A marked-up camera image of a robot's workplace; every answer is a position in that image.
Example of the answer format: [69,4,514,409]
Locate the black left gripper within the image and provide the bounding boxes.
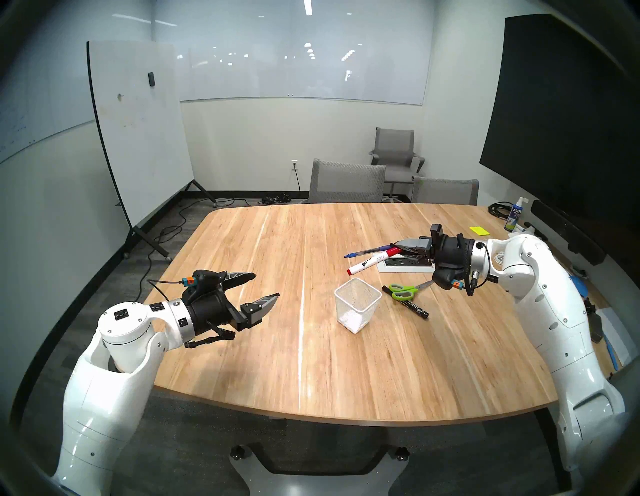
[182,271,281,336]

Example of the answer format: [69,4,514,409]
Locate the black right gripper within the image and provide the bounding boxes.
[395,224,476,291]

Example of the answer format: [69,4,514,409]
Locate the red-capped white marker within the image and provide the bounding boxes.
[347,248,403,276]

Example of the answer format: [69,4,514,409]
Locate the blue pen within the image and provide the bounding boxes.
[343,243,396,259]

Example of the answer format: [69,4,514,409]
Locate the black permanent marker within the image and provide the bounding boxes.
[381,285,430,320]

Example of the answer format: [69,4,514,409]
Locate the white mesh pen holder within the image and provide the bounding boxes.
[334,277,382,335]

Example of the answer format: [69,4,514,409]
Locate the silver table outlet panel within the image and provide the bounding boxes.
[376,257,436,274]

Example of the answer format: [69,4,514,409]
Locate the grey mesh-back chair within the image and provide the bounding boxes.
[411,176,480,207]
[307,158,387,204]

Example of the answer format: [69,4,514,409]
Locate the whiteboard cleaner spray bottle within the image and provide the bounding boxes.
[504,196,527,232]

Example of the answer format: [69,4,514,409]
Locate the grey armrest office chair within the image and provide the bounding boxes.
[369,127,426,203]

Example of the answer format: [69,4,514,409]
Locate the black soundbar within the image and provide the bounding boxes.
[530,199,607,266]

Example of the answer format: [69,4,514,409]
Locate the rolling whiteboard on stand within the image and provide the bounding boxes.
[86,40,218,262]

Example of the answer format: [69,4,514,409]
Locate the thin blue stick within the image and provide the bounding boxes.
[602,332,621,371]

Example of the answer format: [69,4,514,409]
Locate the white paper sheet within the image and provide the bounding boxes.
[597,306,638,366]

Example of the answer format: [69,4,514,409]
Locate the green-handled scissors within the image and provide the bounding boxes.
[389,280,435,302]

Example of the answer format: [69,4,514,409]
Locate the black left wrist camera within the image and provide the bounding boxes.
[181,269,227,296]

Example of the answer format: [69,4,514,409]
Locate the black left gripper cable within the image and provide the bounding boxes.
[184,327,236,349]

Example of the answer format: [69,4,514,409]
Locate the black right camera cable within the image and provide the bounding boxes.
[465,240,501,297]

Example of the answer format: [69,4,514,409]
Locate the long black floor cable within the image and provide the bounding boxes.
[147,197,236,261]

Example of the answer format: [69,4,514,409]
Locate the large black wall screen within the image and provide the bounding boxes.
[479,13,640,271]

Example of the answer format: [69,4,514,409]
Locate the plain glass wall whiteboard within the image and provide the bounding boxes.
[152,0,435,106]

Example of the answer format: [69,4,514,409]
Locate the wall whiteboard with writing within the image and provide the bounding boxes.
[0,0,153,166]

